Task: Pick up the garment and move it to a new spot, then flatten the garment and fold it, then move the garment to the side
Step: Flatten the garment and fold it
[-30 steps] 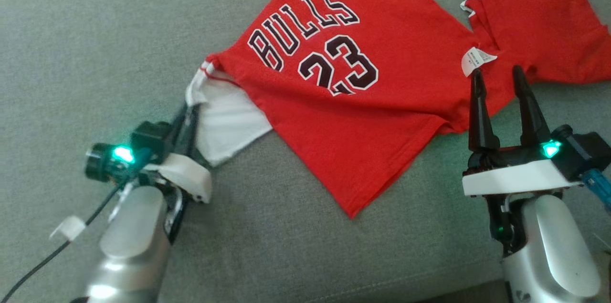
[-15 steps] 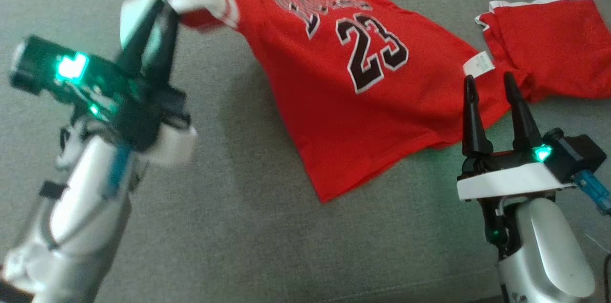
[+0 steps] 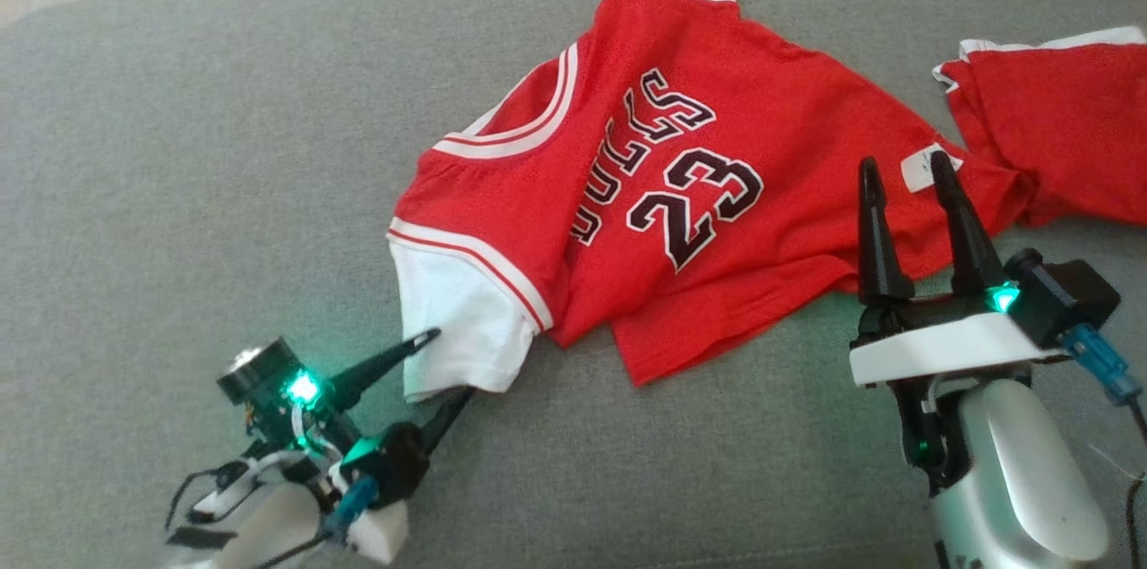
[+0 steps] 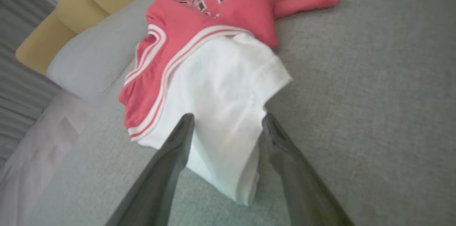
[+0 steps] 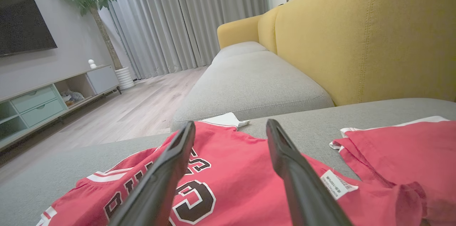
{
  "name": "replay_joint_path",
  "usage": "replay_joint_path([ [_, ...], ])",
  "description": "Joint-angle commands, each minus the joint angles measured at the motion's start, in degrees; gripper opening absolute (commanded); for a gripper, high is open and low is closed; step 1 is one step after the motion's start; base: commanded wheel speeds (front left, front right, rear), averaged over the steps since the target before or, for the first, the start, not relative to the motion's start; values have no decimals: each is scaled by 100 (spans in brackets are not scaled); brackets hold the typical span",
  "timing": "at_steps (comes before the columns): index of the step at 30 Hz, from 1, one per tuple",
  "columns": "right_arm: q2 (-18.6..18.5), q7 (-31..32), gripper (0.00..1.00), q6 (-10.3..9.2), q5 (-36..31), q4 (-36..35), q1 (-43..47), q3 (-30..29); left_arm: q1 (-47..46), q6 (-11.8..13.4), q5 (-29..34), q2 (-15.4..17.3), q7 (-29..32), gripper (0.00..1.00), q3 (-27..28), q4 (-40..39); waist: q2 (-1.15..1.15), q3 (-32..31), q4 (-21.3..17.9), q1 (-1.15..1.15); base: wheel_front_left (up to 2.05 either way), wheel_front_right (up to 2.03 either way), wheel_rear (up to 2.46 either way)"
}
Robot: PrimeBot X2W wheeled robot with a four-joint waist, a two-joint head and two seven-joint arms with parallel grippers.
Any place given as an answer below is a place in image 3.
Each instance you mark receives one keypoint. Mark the red shorts with white stripe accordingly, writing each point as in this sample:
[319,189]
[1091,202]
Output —
[1057,130]

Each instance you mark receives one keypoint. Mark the large grey sofa seat cushion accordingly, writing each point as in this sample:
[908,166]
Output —
[224,148]

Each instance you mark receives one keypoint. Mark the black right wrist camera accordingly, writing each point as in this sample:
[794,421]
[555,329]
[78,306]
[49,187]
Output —
[1071,296]

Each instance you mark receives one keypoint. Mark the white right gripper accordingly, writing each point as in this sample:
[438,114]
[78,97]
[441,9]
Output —
[950,345]

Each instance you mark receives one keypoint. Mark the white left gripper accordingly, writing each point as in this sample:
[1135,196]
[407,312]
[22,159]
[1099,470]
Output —
[269,372]

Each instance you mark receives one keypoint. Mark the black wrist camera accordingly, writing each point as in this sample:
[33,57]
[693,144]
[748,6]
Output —
[1071,296]
[394,461]

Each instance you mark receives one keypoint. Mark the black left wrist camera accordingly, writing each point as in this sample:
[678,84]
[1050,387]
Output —
[394,461]

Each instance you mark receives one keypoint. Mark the red basketball jersey white sleeves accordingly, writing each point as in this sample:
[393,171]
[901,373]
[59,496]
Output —
[789,148]

